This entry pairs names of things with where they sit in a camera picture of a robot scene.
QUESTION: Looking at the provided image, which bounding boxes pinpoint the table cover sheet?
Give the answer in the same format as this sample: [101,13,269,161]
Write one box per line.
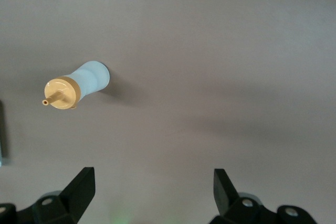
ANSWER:
[0,0,336,224]

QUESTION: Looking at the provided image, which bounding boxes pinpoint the translucent sauce bottle orange cap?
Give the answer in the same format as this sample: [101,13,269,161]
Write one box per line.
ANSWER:
[41,60,110,111]

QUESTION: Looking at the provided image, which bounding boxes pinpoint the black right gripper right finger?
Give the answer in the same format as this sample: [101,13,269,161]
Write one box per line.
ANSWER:
[207,168,319,224]

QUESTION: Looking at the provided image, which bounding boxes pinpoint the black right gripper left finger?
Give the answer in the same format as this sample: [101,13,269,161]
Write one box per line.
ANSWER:
[0,166,96,224]

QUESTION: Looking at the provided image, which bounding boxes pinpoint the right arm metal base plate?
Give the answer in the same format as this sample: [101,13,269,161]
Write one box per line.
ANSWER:
[0,100,6,167]

